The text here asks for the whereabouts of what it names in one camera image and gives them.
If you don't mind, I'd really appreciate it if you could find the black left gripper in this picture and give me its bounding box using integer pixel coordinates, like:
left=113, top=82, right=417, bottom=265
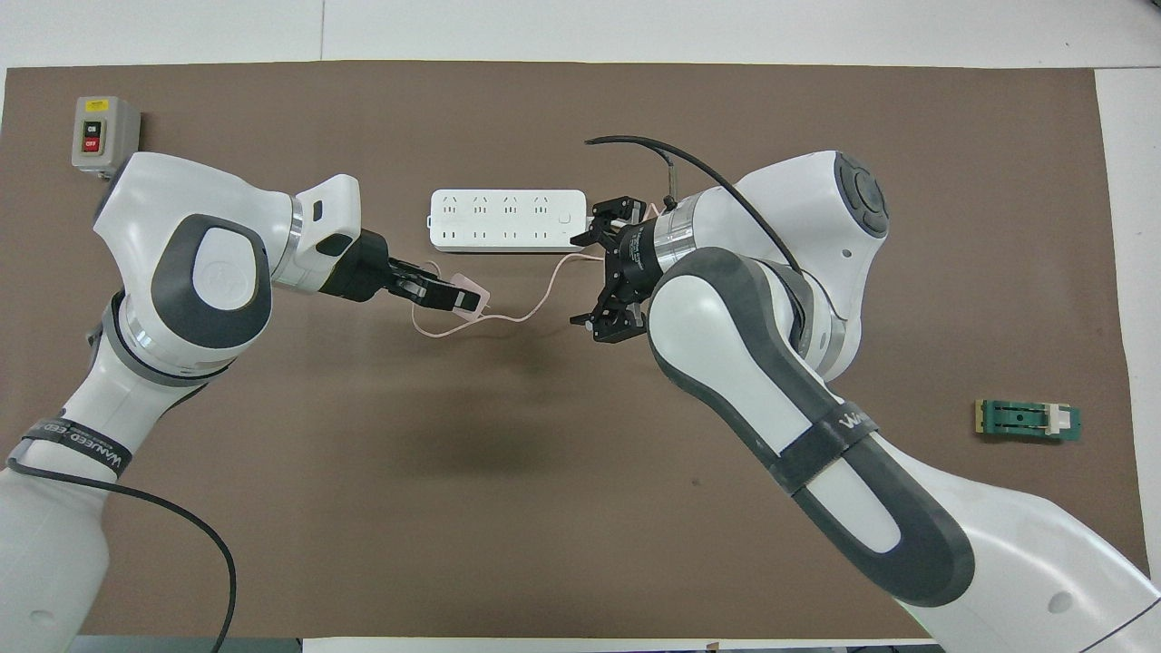
left=317, top=231, right=482, bottom=312

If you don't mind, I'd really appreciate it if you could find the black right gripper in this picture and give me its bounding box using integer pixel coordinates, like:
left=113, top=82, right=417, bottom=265
left=570, top=195, right=677, bottom=346

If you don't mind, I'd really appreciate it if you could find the pink charger adapter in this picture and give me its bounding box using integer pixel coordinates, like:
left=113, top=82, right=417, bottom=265
left=444, top=272, right=495, bottom=318

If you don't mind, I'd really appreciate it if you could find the pink charger cable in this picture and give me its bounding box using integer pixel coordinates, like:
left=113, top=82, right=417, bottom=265
left=410, top=252, right=609, bottom=339

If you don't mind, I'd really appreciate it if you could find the white power strip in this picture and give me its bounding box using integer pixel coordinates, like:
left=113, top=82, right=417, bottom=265
left=428, top=188, right=590, bottom=254

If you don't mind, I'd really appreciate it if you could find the brown table mat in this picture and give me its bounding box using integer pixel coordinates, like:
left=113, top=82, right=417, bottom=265
left=0, top=60, right=1157, bottom=640

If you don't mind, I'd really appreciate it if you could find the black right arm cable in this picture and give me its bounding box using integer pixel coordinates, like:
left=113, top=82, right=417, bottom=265
left=585, top=136, right=808, bottom=282

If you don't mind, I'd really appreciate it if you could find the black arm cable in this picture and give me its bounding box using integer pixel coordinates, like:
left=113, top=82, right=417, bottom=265
left=7, top=458, right=239, bottom=653
left=585, top=136, right=808, bottom=282

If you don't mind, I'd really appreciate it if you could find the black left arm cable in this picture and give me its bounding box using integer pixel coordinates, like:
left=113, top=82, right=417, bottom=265
left=7, top=458, right=239, bottom=653

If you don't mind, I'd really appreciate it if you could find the grey on-off switch box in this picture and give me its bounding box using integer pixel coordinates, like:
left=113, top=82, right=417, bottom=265
left=71, top=95, right=141, bottom=178

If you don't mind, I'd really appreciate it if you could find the green knife switch, yellow base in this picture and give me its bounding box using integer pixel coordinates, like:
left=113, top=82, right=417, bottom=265
left=974, top=399, right=1083, bottom=444

